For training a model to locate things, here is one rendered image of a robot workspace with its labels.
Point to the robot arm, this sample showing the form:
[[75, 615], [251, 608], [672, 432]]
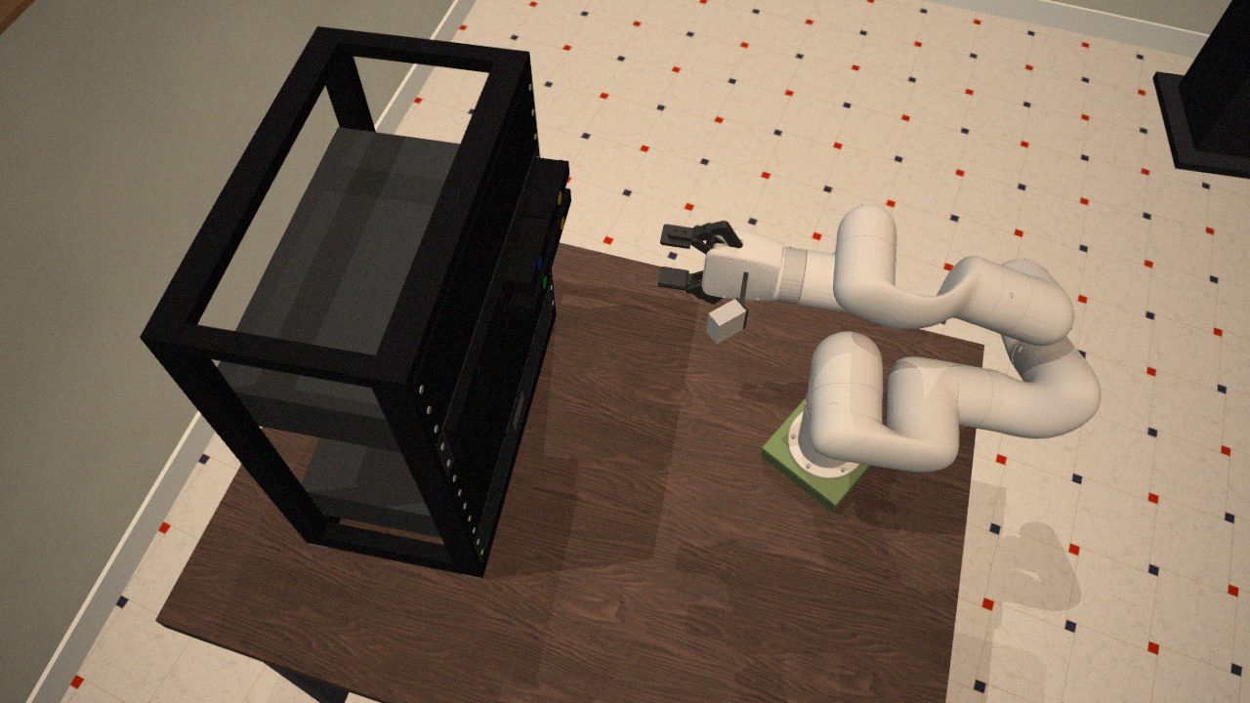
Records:
[[928, 399]]

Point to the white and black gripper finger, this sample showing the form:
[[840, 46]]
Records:
[[680, 280], [682, 237]]

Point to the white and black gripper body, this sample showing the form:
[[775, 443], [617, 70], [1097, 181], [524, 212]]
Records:
[[762, 257]]

